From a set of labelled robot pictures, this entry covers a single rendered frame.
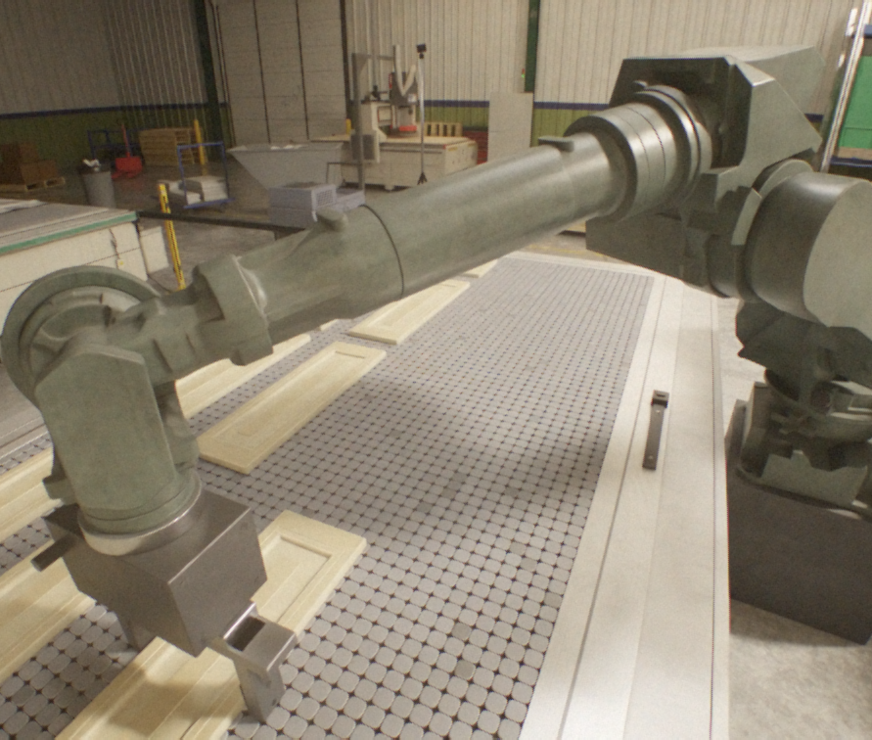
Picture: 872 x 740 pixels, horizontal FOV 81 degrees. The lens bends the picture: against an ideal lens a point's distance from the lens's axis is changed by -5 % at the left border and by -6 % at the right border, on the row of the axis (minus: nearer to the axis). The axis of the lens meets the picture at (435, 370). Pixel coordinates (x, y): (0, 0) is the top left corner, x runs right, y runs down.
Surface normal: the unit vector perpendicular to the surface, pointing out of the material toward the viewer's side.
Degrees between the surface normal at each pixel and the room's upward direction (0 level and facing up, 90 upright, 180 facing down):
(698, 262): 101
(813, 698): 0
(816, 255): 90
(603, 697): 0
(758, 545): 90
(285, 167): 90
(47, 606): 11
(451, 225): 68
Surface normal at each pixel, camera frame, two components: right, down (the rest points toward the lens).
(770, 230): -0.84, 0.04
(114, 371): 0.51, 0.40
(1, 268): 0.91, 0.19
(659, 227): -0.84, 0.41
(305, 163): 0.07, 0.47
